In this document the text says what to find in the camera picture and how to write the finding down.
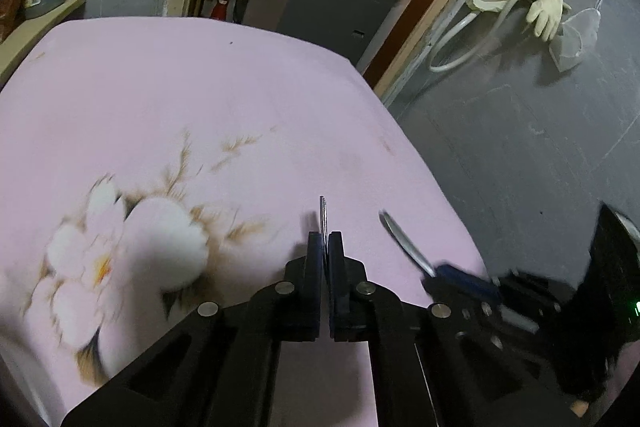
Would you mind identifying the red white bottle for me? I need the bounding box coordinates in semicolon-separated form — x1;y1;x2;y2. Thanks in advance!
210;0;234;24

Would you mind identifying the silver metal cutlery piece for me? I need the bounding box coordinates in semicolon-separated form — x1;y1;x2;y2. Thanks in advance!
378;210;437;279
319;196;331;259

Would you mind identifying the white flexible hose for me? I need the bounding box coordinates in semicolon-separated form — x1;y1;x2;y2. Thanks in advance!
428;0;545;74

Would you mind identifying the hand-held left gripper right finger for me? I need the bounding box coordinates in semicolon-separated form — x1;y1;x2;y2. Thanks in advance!
328;231;573;427

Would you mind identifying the wooden ledge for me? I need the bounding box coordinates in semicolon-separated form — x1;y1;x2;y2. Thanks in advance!
0;0;87;84

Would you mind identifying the grey cabinet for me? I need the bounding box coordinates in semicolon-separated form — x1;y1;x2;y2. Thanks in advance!
242;0;401;68

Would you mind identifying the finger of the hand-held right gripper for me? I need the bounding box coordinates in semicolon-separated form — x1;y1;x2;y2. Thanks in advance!
422;263;516;349

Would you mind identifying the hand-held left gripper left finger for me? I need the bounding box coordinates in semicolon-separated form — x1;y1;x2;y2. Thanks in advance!
60;231;323;427

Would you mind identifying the white mesh strainer bag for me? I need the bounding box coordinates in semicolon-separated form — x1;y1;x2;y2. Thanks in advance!
548;6;602;74

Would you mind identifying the pink floral tablecloth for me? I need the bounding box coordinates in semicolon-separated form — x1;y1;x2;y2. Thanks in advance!
0;17;490;427

